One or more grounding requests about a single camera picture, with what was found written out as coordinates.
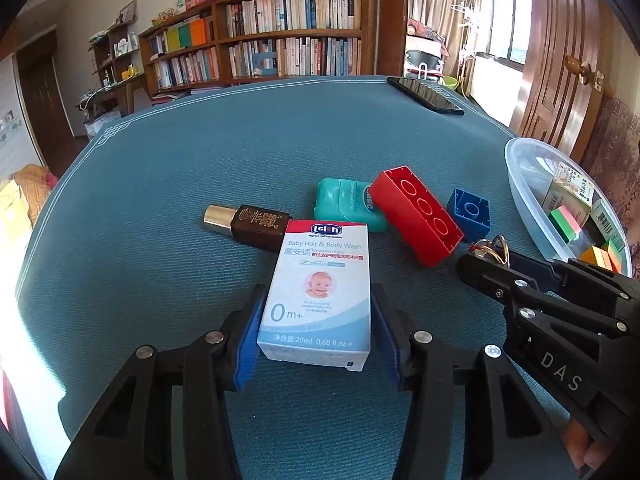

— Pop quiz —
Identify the small wooden shelf desk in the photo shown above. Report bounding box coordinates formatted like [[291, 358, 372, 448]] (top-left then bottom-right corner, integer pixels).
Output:
[[76, 15, 146, 126]]

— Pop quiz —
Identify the gold metal ring puzzle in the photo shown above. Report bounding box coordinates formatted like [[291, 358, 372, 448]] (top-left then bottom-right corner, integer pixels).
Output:
[[469, 234, 511, 266]]

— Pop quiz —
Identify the black smartphone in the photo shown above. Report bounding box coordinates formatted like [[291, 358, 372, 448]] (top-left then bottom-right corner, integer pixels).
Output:
[[386, 76, 464, 116]]

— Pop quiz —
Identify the blue toy block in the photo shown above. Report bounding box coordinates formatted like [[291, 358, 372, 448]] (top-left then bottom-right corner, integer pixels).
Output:
[[447, 188, 491, 243]]

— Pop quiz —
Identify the white baby wash box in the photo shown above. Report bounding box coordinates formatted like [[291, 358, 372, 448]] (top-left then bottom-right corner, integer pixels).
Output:
[[257, 220, 371, 373]]

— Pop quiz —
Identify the clear plastic bowl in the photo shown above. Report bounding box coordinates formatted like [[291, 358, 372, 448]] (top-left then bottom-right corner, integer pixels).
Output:
[[503, 135, 635, 279]]

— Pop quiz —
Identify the pale green medicine box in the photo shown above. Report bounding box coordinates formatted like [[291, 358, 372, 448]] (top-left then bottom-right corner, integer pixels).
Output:
[[590, 200, 626, 252]]

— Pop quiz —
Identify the teal dental floss case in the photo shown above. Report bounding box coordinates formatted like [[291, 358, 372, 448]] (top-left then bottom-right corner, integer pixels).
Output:
[[314, 178, 388, 233]]

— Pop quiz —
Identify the small orange green block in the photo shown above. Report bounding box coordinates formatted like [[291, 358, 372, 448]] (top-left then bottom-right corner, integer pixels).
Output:
[[602, 240, 623, 273]]

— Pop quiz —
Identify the rolling cart with basin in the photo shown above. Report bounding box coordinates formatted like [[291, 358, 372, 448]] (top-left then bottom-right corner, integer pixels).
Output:
[[402, 35, 445, 81]]

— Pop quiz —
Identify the blue table mat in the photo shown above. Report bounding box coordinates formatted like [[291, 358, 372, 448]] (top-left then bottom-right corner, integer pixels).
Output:
[[14, 75, 637, 480]]

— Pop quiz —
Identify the red long toy block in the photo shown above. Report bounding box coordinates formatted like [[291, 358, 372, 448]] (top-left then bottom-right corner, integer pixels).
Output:
[[369, 166, 463, 268]]

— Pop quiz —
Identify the wooden door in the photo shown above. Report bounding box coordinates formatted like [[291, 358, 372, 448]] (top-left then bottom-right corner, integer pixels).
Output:
[[510, 0, 614, 162]]

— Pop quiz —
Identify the wooden bookshelf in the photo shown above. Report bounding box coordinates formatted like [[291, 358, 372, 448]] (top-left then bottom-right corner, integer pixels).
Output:
[[140, 0, 378, 96]]

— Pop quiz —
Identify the yellow orange toy block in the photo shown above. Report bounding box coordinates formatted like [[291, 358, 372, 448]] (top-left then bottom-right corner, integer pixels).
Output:
[[579, 245, 614, 271]]

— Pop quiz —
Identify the pink green toy block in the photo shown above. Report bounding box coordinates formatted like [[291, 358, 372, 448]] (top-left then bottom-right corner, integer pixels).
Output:
[[548, 205, 582, 243]]

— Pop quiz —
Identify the brown perfume bottle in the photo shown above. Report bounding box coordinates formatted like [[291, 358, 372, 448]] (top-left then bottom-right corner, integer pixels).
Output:
[[203, 205, 291, 252]]

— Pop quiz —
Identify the yellow ointment box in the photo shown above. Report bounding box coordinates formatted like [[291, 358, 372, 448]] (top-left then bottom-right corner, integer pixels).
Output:
[[542, 162, 594, 226]]

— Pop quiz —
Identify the person's right hand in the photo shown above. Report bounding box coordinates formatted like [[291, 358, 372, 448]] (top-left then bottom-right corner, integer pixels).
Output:
[[561, 417, 616, 470]]

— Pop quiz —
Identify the patterned pink curtain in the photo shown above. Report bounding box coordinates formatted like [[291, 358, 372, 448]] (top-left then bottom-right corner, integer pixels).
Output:
[[582, 98, 639, 273]]

